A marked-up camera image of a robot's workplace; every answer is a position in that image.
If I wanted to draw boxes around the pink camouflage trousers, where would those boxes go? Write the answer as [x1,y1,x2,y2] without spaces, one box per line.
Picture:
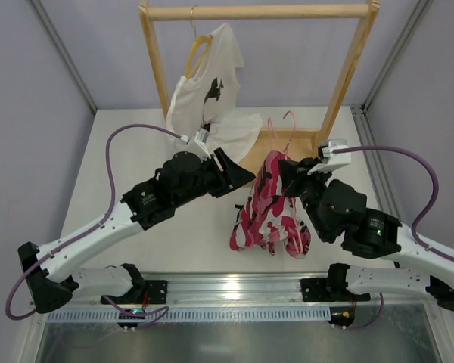
[229,150,311,259]

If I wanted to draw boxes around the pink wire clothes hanger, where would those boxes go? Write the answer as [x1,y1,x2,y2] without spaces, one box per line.
[267,110,303,258]

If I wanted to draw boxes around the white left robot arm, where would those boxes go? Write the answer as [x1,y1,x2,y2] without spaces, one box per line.
[18,148,255,314]

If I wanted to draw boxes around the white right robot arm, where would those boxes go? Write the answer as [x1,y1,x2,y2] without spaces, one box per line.
[279,158,454,312]

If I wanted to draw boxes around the yellow clothes hanger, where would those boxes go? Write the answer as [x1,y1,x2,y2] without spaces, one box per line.
[184,5,214,80]

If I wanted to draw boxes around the wooden clothes rack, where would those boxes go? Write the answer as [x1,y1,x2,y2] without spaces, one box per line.
[138,1,381,171]

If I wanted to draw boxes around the white printed t-shirt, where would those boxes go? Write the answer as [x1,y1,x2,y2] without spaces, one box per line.
[166,23,263,163]

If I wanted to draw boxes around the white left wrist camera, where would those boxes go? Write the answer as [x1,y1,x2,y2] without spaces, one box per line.
[186,128,210,160]

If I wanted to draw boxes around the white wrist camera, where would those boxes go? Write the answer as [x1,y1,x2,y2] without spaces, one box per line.
[186,128,210,160]
[307,139,351,175]

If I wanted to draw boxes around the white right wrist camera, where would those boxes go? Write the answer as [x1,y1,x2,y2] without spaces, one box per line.
[307,139,351,175]

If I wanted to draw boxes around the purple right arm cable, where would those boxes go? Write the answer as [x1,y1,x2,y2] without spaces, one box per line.
[331,145,454,333]

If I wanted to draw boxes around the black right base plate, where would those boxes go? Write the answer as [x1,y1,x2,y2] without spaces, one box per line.
[300,278,331,303]

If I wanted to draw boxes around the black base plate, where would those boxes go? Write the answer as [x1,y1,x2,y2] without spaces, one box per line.
[300,278,331,303]
[141,280,168,306]

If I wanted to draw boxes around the aluminium frame rail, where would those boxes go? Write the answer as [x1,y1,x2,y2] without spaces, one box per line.
[32,271,443,306]

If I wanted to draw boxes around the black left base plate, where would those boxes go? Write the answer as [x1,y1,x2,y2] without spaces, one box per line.
[141,280,168,306]

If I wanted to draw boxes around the slotted cable duct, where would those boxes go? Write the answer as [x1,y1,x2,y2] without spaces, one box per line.
[46,306,331,324]

